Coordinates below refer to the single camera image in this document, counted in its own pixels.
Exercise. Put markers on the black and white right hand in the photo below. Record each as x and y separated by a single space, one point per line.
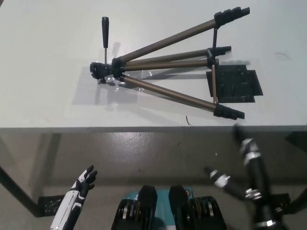
257 177

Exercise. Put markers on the white and black left hand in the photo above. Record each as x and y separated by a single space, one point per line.
72 203

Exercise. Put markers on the bronze and black camera tripod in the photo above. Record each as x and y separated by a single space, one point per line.
168 40

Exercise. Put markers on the black table leg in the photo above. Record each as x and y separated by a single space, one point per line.
19 191
298 204

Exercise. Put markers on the black and teal robot torso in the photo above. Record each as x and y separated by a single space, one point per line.
148 203

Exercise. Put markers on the clear tape patch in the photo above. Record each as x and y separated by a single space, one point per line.
145 74

